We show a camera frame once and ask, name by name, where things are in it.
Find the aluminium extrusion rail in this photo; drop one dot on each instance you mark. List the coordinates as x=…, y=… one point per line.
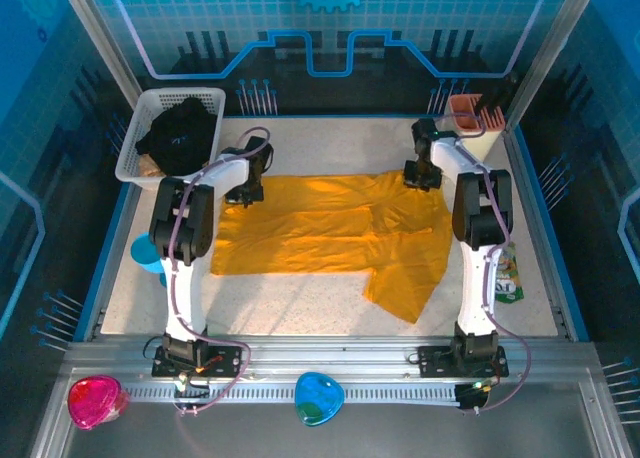
x=325, y=358

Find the yellow t-shirt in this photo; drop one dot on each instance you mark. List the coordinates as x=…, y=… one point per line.
x=325, y=233

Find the green snack bag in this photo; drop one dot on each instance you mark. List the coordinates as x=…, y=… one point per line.
x=510, y=283

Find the pink heart-shaped container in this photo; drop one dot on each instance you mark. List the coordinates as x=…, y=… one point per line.
x=95, y=403

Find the tan cloth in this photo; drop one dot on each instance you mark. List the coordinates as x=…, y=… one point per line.
x=150, y=165

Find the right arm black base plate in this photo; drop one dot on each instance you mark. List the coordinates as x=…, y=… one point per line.
x=432, y=360

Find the white plastic laundry basket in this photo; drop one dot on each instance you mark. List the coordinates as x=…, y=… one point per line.
x=145, y=113

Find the blue plastic goblet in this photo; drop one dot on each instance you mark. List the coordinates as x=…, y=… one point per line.
x=142, y=250

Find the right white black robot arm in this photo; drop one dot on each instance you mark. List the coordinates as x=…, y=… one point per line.
x=475, y=298

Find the small black controller box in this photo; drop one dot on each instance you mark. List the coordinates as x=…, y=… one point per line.
x=192, y=389
x=470, y=397

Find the black t-shirt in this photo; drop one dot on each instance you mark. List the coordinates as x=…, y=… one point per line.
x=180, y=138

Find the aluminium frame post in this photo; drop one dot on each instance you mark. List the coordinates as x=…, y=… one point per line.
x=100, y=43
x=550, y=53

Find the blue heart-shaped container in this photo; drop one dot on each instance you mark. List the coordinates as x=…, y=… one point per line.
x=317, y=398

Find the cream utensil holder orange insert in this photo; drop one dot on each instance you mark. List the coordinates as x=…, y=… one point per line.
x=482, y=143

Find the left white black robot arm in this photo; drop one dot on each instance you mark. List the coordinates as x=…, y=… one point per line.
x=185, y=298

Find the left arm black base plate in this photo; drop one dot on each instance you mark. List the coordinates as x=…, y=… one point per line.
x=227, y=363

